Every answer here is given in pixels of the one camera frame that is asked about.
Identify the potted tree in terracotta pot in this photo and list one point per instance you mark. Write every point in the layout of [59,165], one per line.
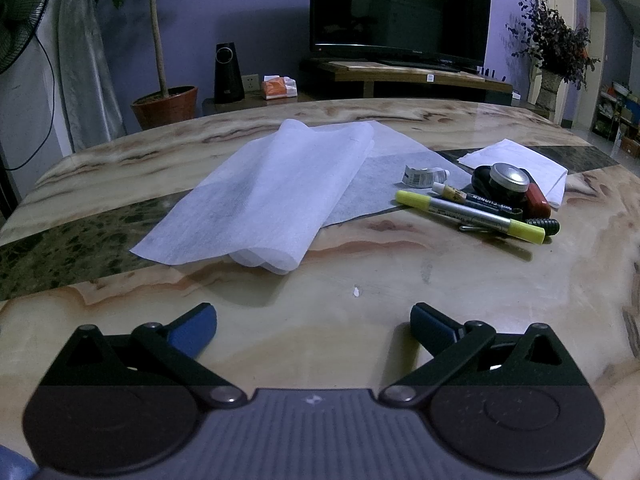
[165,110]

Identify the black television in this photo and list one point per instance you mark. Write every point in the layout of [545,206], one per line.
[400,5]

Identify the dried flowers in vase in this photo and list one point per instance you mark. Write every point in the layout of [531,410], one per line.
[555,45]

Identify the round tin with silver lid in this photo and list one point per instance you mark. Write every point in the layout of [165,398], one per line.
[509,180]

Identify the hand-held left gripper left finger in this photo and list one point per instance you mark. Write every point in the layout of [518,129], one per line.
[192,330]

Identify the thin white sheet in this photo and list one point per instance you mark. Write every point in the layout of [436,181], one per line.
[390,175]

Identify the black standing fan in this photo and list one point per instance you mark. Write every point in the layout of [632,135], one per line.
[20,10]

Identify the cluttered storage shelf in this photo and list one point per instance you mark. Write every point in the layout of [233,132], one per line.
[612,110]

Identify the orange tissue pack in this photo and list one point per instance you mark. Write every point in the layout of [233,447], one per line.
[277,89]

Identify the yellow highlighter marker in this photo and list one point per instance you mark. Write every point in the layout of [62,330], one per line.
[465,212]

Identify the row of small dark bottles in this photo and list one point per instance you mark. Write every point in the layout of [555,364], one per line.
[492,72]

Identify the black round tin silver lid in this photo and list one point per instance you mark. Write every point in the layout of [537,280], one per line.
[481,177]

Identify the black marker with white tip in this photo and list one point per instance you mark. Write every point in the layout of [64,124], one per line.
[492,203]

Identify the white nonwoven sheets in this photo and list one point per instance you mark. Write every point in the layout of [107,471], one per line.
[260,195]

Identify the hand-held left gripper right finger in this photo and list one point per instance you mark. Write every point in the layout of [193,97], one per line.
[432,327]

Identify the blue rounded object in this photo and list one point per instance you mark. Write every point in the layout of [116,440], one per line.
[12,462]

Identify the brown storage box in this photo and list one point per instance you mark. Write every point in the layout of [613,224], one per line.
[631,146]

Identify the white napkin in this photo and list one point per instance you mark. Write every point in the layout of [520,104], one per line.
[525,157]

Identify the black speaker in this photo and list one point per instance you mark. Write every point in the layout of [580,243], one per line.
[229,75]

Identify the translucent white curtain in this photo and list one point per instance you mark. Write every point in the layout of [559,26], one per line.
[85,60]

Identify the white wall socket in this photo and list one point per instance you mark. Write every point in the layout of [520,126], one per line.
[251,82]

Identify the wooden television stand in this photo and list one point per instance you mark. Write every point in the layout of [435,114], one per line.
[400,74]

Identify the small white glue tube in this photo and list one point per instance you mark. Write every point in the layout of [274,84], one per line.
[450,191]

